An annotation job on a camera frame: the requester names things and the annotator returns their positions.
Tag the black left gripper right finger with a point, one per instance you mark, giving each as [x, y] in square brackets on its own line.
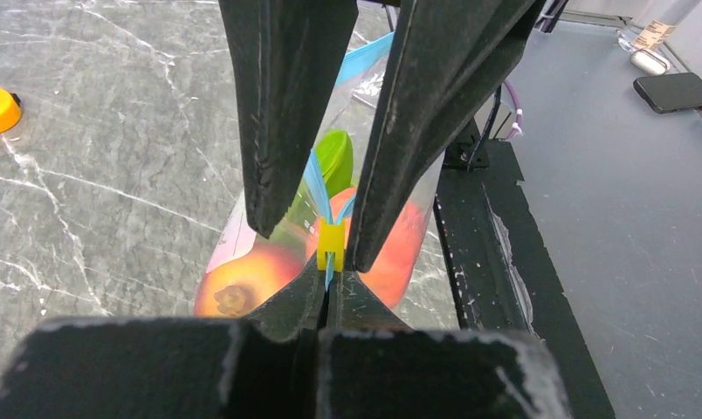
[382, 373]

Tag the clear labelled bottle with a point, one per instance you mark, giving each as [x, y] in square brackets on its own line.
[654, 24]

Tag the peach toy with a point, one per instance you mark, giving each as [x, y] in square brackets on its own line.
[390, 274]

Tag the red apple toy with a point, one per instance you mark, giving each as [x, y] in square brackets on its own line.
[237, 287]

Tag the white earbuds case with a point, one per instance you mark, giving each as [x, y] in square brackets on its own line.
[650, 62]

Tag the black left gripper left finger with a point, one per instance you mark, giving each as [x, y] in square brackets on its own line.
[172, 367]

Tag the green leaf toy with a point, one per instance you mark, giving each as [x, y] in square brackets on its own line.
[328, 172]

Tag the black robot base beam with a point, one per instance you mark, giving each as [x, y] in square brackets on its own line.
[501, 275]

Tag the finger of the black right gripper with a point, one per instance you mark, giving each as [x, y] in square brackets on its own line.
[285, 57]
[446, 59]

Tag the black smartphone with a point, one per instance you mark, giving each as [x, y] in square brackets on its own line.
[670, 93]

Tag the clear zip top bag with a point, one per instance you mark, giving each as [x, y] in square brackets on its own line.
[339, 220]

